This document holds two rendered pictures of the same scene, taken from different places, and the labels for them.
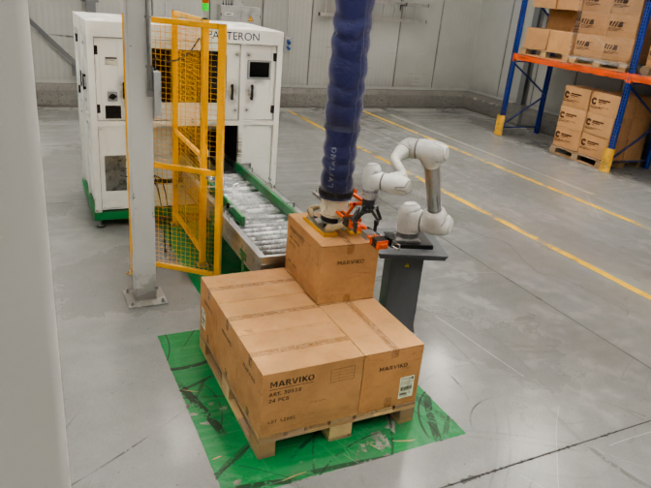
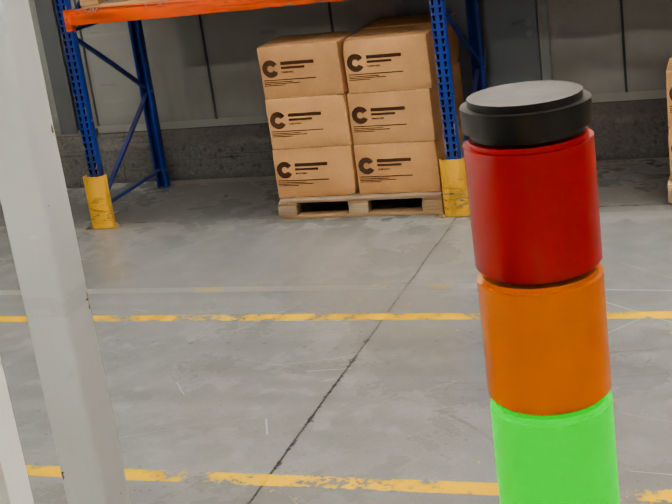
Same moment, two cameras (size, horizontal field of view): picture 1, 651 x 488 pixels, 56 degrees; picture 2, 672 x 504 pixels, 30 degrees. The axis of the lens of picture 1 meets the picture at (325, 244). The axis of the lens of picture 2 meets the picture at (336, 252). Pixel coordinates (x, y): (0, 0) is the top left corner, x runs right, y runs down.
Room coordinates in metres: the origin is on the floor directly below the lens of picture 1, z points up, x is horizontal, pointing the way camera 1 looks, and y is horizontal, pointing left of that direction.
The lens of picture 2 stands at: (4.76, 1.46, 2.44)
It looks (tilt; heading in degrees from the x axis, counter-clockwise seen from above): 18 degrees down; 318
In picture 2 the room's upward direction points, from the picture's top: 8 degrees counter-clockwise
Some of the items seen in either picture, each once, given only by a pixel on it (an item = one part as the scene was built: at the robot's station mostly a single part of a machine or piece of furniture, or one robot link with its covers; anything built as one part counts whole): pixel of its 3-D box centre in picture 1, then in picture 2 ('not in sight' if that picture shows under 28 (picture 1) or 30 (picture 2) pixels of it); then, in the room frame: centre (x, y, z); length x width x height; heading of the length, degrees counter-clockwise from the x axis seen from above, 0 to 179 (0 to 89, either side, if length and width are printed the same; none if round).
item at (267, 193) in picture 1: (266, 188); not in sight; (5.61, 0.61, 0.60); 1.60 x 0.10 x 0.09; 28
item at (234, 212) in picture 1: (211, 191); not in sight; (5.36, 1.08, 0.60); 1.60 x 0.10 x 0.09; 28
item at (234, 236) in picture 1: (216, 215); not in sight; (5.02, 0.97, 0.50); 2.31 x 0.05 x 0.19; 28
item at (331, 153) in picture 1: (343, 115); not in sight; (3.82, -0.04, 1.68); 0.22 x 0.22 x 1.04
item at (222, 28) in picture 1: (174, 160); not in sight; (4.69, 1.24, 1.05); 0.87 x 0.10 x 2.10; 80
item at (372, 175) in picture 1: (373, 176); not in sight; (3.45, -0.24, 1.41); 0.13 x 0.11 x 0.16; 64
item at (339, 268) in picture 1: (329, 255); not in sight; (3.81, -0.04, 0.74); 0.60 x 0.40 x 0.40; 25
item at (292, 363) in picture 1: (302, 335); not in sight; (3.40, 0.09, 0.34); 1.20 x 1.00 x 0.40; 28
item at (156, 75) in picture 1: (155, 92); not in sight; (4.37, 1.29, 1.62); 0.20 x 0.05 x 0.30; 28
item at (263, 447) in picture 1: (299, 372); not in sight; (3.40, 0.09, 0.07); 1.20 x 1.00 x 0.14; 28
